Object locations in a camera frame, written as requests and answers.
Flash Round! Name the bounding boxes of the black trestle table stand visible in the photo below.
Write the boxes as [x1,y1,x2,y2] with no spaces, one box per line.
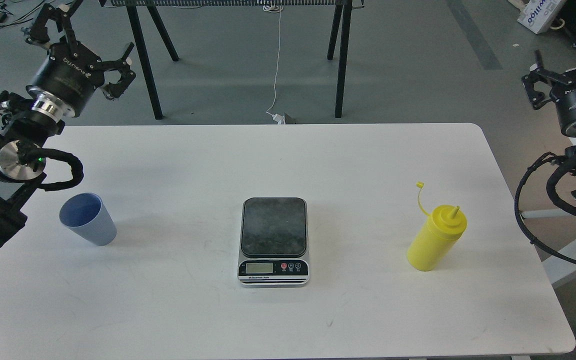
[97,0,366,125]

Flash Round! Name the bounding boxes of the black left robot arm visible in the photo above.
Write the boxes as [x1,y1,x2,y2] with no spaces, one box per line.
[0,0,136,248]

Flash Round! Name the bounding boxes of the white power cable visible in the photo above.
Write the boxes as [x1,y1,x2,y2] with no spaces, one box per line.
[263,0,286,124]

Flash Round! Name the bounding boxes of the white cardboard box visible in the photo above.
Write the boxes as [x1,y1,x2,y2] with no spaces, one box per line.
[516,0,567,35]

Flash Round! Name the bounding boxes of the yellow squeeze bottle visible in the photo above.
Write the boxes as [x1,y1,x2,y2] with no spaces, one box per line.
[406,181,467,272]

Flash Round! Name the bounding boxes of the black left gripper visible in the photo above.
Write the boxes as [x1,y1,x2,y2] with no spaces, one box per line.
[22,0,137,119]

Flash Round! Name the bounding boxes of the digital kitchen scale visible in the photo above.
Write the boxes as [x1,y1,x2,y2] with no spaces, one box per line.
[237,197,311,289]

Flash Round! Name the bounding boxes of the blue plastic cup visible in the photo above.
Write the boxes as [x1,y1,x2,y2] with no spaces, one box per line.
[58,193,118,246]

